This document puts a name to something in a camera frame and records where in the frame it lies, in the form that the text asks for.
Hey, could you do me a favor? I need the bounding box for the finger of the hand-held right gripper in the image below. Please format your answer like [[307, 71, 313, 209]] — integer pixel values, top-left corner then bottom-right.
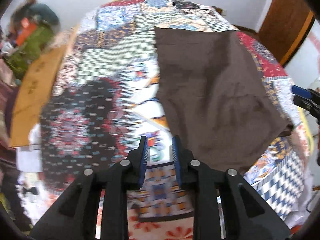
[[293, 95, 320, 120], [292, 85, 320, 100]]

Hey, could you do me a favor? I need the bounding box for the wooden folding lap board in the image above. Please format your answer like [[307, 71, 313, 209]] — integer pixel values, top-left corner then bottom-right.
[[9, 24, 80, 148]]

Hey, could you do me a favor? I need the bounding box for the wooden door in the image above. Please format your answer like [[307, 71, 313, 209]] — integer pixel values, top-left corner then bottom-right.
[[256, 0, 315, 67]]

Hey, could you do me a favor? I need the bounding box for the grey cloth bundle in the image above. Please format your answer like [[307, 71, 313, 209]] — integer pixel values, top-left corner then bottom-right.
[[27, 2, 60, 27]]

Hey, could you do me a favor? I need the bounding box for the white cloth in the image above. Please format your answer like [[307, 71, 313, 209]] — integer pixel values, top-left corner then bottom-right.
[[16, 125, 44, 173]]

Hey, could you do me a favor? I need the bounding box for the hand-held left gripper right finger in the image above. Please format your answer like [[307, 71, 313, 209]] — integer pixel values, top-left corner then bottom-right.
[[171, 135, 292, 240]]

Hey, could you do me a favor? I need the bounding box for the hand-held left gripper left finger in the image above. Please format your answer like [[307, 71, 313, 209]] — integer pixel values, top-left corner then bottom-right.
[[30, 135, 149, 240]]

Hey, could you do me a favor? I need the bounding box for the pile of clothes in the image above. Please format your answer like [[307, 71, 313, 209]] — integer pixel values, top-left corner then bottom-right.
[[4, 22, 58, 80]]

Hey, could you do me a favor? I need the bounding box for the brown garment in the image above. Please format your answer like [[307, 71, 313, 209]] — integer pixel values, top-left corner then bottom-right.
[[153, 26, 293, 175]]

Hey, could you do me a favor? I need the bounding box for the patchwork printed blanket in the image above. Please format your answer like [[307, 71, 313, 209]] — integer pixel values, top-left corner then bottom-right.
[[17, 0, 315, 223]]

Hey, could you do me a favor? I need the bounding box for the pink curtain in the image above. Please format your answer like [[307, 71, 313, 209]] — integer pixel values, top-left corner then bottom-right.
[[0, 60, 23, 150]]

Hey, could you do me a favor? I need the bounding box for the floral bed sheet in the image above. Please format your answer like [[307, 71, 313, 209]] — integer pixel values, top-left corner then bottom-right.
[[96, 190, 225, 240]]

